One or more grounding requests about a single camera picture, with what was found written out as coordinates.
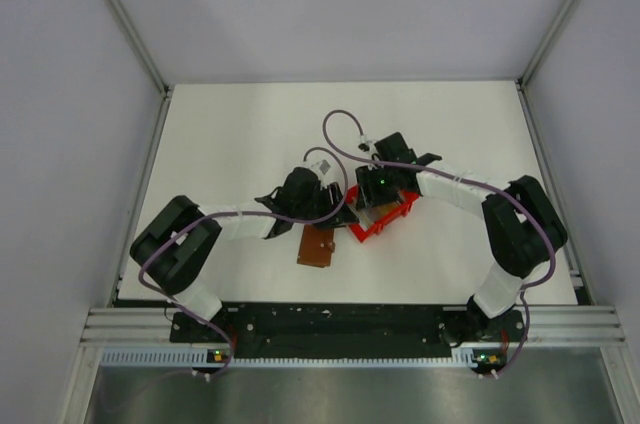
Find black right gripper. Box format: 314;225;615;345
357;162;400;211

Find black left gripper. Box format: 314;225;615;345
293;182;358;230

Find red plastic bin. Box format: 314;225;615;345
346;185;420;243

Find brown leather card holder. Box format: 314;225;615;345
297;225;335;268

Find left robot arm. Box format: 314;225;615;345
129;166;358;341

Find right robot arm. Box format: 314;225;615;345
354;132;568;340

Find stack of credit cards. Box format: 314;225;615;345
352;202;399;229

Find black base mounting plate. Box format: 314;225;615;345
169;302;525;359

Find steel sheet panel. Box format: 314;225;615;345
86;349;623;423

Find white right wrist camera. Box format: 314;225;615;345
358;134;377;155

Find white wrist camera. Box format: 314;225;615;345
302;159;331;180
358;134;377;155

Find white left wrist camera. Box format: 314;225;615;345
302;159;331;180

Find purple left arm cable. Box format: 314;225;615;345
137;145;351;380

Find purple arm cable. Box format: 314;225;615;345
137;145;351;380
323;109;559;380

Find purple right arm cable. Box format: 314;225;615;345
323;109;559;380

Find grey slotted cable duct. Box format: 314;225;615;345
99;346;506;370

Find aluminium frame rail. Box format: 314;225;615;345
104;0;170;96

